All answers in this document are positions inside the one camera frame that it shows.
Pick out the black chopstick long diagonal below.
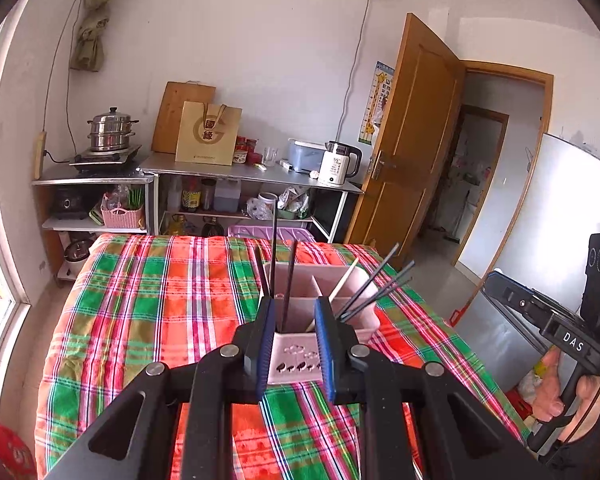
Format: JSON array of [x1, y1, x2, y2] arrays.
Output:
[[336, 242, 400, 320]]

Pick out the light wooden chopstick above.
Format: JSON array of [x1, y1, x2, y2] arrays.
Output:
[[306, 257, 360, 333]]

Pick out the silver chopstick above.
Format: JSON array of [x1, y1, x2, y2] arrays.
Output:
[[253, 247, 270, 297]]

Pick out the metal kitchen shelf table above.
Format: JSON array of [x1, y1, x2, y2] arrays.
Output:
[[140, 153, 362, 243]]

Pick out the person right hand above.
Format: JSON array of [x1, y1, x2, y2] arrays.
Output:
[[531, 347, 600, 426]]

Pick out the white refrigerator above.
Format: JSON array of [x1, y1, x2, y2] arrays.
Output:
[[494, 134, 600, 311]]

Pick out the pink utensil holder basket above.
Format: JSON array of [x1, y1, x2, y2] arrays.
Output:
[[268, 262, 368, 386]]

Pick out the plaid tablecloth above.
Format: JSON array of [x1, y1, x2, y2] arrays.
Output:
[[34, 233, 531, 480]]

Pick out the purple plastic storage lid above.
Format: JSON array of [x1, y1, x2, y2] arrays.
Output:
[[226, 224, 315, 243]]

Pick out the pink woven basket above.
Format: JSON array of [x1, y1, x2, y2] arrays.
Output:
[[100, 203, 145, 230]]

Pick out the wooden door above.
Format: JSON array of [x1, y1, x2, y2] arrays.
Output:
[[346, 13, 466, 266]]

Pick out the dark sauce bottle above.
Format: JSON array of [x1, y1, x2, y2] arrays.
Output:
[[181, 177, 201, 212]]

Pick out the white electric kettle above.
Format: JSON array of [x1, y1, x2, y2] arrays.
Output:
[[317, 141, 363, 185]]

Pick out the small side shelf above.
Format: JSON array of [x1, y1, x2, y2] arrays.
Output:
[[31, 167, 156, 283]]

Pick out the blue grey plastic container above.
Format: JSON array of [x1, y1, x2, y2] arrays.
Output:
[[287, 139, 326, 174]]

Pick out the black induction cooker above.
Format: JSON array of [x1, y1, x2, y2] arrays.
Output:
[[69, 144, 140, 172]]

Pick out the red lidded jars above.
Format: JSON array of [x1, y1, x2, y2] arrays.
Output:
[[233, 136, 262, 166]]

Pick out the glass cup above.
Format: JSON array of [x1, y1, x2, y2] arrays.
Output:
[[262, 146, 278, 167]]

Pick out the tan paper gift bag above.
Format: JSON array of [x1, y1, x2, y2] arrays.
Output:
[[175, 102, 242, 166]]

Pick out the stainless steel steamer pot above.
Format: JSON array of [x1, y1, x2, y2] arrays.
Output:
[[87, 106, 137, 153]]

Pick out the wooden cutting board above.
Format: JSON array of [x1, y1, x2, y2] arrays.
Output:
[[151, 81, 215, 154]]

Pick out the hanging olive cloth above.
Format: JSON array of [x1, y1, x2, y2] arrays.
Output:
[[70, 0, 111, 73]]

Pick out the wall poster calendar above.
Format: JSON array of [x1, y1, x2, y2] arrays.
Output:
[[358, 62, 394, 145]]

